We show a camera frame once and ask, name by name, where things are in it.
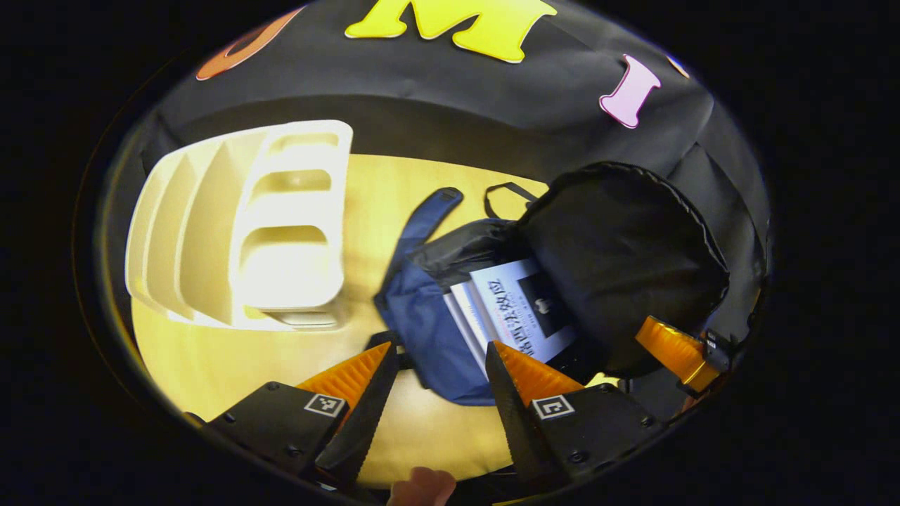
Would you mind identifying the white-covered book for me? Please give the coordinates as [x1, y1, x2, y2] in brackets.
[443, 281, 493, 380]

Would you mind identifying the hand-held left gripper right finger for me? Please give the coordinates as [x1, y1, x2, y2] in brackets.
[484, 341, 667, 493]

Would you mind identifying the cream plastic bookshelf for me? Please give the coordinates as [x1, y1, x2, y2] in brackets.
[125, 119, 354, 331]

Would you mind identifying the blue schoolbag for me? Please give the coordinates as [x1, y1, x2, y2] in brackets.
[373, 162, 732, 407]

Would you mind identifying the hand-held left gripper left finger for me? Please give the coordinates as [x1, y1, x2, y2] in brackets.
[204, 341, 400, 489]

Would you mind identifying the black backdrop cloth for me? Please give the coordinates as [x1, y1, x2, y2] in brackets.
[141, 0, 771, 338]

